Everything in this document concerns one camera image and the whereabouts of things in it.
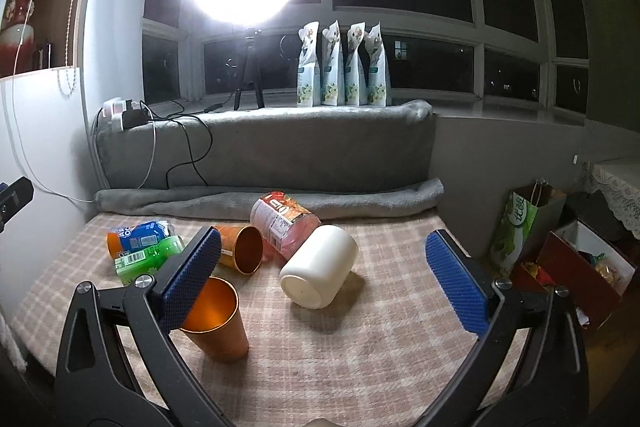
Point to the red vase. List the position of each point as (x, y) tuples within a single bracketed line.
[(17, 32)]

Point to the pink drink bottle red label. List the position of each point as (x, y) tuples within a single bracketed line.
[(280, 224)]

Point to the rolled grey blanket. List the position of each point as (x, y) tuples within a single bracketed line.
[(360, 202)]

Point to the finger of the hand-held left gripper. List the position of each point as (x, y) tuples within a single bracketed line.
[(15, 199)]

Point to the white lace cloth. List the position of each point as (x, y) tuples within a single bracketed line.
[(620, 187)]

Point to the green drink bottle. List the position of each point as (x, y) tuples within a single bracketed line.
[(145, 259)]

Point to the plaid blanket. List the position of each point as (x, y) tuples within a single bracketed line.
[(380, 337)]

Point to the grey cushion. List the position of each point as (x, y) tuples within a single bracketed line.
[(300, 147)]

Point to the white green standing pouch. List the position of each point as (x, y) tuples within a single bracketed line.
[(308, 77), (378, 77), (355, 77), (332, 74)]

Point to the black tripod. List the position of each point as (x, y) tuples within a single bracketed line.
[(248, 47)]

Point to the white power strip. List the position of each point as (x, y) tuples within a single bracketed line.
[(112, 107)]

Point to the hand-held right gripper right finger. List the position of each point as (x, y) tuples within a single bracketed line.
[(457, 287)]

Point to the black charger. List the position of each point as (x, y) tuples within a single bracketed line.
[(134, 116)]

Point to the white cup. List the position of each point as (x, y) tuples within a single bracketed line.
[(317, 274)]

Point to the red cardboard box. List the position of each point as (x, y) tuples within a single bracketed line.
[(575, 277)]

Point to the green paper bag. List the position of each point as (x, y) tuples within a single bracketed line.
[(515, 227)]

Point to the blue label drink bottle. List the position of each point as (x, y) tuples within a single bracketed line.
[(137, 234)]

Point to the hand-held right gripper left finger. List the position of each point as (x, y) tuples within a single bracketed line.
[(192, 277)]

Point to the orange metal cup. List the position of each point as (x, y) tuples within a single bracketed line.
[(240, 249), (220, 329)]

